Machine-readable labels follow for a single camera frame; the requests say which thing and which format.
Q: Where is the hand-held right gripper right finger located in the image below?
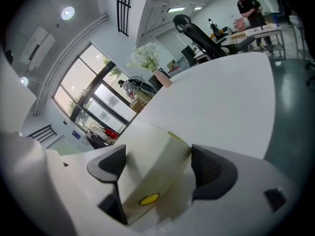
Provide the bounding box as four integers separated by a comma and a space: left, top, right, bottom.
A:
190, 144, 239, 206

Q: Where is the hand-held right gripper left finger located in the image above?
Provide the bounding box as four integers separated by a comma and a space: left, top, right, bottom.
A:
86, 144, 129, 226

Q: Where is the cream box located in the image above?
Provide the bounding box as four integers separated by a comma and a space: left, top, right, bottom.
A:
118, 119, 193, 226

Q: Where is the red backpack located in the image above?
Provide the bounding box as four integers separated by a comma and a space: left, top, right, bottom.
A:
105, 129, 119, 141

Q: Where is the large cardboard box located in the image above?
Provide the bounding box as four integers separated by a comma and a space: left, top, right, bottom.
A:
129, 96, 151, 114

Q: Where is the black balcony railing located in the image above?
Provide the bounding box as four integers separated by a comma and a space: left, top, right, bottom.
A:
116, 0, 134, 37
27, 124, 58, 145

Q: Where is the glass entrance door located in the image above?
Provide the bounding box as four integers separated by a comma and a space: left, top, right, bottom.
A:
52, 42, 139, 136

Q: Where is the black speaker cabinet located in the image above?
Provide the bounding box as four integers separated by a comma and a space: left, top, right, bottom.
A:
147, 68, 164, 94

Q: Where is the pink vase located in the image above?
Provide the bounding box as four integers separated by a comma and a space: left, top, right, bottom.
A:
153, 69, 173, 88

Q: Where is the white flower bouquet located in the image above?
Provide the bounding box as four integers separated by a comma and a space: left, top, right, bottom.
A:
126, 42, 161, 72

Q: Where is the black monitor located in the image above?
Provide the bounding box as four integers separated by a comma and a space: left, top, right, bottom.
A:
181, 45, 198, 66

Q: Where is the black mesh office chair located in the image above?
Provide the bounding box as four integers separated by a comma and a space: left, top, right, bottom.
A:
172, 14, 255, 60

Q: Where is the ceiling air conditioner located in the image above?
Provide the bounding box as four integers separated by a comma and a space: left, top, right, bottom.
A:
19, 26, 56, 70

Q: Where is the black pedestal fan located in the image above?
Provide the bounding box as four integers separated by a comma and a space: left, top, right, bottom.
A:
130, 75, 146, 89

